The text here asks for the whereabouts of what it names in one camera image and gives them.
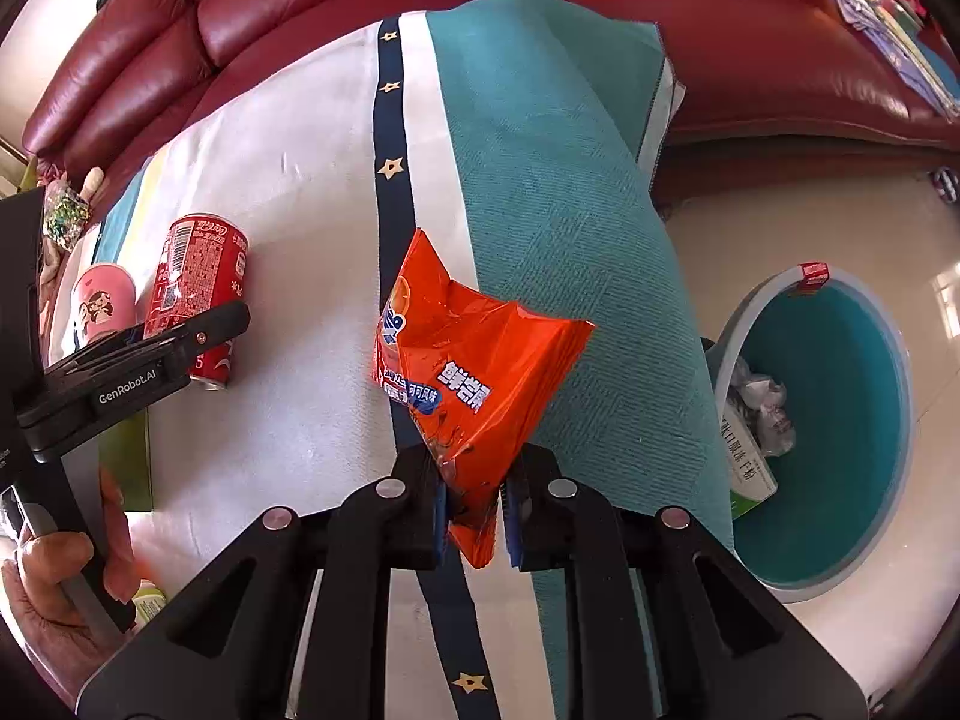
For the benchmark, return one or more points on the pink cartoon cup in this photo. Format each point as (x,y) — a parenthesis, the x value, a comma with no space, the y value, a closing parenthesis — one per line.
(101,307)

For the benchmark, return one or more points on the teal plastic bucket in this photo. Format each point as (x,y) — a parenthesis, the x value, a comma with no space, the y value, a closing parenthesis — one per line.
(847,405)

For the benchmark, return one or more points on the white green supplement bottle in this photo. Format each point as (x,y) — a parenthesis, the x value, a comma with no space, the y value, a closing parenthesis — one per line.
(150,604)

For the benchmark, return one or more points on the orange snack packet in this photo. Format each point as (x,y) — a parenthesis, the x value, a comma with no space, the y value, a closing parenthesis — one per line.
(465,360)

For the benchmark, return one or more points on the striped star-print blanket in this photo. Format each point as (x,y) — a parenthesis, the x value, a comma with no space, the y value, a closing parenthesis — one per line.
(300,240)

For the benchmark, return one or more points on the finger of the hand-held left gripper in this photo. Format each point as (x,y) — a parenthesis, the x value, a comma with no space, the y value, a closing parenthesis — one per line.
(206,337)

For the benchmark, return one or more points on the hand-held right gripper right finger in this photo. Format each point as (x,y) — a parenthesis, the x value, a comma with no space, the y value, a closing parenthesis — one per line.
(540,532)

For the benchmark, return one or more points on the stack of books and papers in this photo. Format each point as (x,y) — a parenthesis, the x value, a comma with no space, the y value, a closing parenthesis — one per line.
(892,30)

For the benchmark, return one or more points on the red soda can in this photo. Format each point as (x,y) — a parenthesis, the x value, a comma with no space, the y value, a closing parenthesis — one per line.
(187,270)

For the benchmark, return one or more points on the green white medicine box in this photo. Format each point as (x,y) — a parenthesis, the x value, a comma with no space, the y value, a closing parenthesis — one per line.
(746,457)

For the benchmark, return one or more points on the red clip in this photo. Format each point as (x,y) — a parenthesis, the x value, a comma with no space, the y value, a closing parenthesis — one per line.
(814,277)

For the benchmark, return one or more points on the olive green carton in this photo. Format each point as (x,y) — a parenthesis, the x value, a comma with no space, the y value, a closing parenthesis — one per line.
(127,465)

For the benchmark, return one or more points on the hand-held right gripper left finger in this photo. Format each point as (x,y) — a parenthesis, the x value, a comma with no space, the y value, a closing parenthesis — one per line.
(412,525)

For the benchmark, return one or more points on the person's left hand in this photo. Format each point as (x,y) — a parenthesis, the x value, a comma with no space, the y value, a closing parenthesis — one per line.
(52,630)

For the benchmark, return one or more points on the red leather sofa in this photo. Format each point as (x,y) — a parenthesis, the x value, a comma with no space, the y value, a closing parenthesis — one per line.
(300,0)

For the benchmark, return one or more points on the blue white bag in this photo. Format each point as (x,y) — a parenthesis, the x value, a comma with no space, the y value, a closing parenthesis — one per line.
(946,186)

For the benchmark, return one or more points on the beige plush toy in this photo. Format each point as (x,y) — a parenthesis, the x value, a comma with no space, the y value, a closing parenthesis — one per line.
(91,181)

